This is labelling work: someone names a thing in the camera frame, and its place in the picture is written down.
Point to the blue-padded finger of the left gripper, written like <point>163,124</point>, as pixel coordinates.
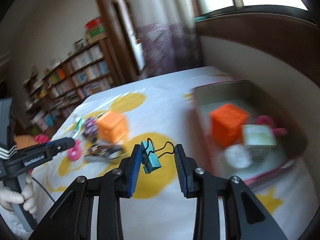
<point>62,144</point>

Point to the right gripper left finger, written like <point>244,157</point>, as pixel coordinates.
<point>71,215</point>

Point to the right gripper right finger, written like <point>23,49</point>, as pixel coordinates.
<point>245,215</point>

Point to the purple leopard scrunchie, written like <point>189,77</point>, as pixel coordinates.
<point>90,127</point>

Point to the white plastic cap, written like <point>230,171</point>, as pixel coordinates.
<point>237,156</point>

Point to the teal binder clip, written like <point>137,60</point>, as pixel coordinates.
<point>151,154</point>

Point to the left hand white glove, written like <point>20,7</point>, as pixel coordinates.
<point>26,197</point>

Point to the red pink cushion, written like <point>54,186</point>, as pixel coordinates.
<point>24,141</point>

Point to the large metal spring clamp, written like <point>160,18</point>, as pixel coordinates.
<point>106,153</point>

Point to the wooden bookshelf with books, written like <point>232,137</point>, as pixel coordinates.
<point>52,98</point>

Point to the green white carton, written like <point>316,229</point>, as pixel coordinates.
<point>259,140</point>

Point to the orange cube in box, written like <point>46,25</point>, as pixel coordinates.
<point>227,121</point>

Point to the stacked boxes on shelf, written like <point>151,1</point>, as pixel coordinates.
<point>95,30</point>

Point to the purple patterned curtain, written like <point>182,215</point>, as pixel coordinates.
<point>166,30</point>

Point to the dark wooden headboard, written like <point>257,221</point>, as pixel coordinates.
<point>290,39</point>

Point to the pink ring toy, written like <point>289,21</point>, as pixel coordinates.
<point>75,153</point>

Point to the wooden door frame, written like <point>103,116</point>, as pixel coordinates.
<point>119,42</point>

